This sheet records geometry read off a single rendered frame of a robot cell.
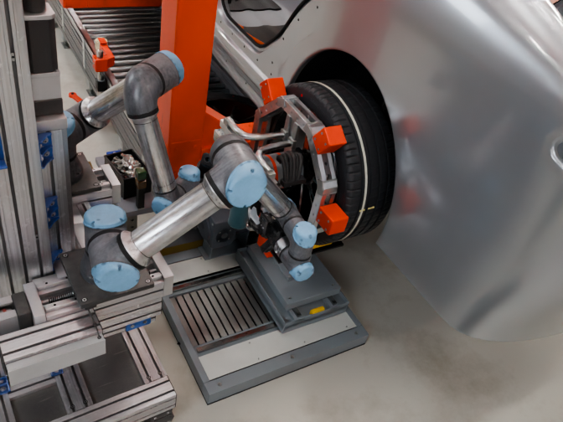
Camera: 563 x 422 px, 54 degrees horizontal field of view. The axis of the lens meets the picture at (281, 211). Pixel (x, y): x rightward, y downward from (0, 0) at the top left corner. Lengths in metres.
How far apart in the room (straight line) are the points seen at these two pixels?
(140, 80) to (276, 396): 1.47
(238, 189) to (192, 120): 1.06
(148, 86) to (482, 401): 2.05
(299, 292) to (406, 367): 0.63
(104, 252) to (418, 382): 1.73
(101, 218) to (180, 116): 0.90
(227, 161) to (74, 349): 0.70
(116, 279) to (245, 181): 0.43
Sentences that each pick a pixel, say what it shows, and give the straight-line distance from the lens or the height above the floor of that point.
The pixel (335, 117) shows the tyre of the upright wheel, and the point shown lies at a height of 1.15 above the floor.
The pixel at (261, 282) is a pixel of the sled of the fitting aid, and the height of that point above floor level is 0.15.
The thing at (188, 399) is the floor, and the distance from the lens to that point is 2.48.
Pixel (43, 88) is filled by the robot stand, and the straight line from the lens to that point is 1.62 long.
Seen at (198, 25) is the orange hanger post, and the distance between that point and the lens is 2.24.
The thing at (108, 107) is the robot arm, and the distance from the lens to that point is 1.98.
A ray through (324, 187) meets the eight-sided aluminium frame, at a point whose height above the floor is 0.97.
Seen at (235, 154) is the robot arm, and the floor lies 1.31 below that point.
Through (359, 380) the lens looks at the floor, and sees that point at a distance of 2.69.
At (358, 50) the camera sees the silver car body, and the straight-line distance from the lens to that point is 2.10.
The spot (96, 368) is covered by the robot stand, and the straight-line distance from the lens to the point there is 2.31.
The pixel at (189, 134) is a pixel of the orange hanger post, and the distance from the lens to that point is 2.48.
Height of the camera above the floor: 2.14
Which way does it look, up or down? 39 degrees down
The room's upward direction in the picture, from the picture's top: 14 degrees clockwise
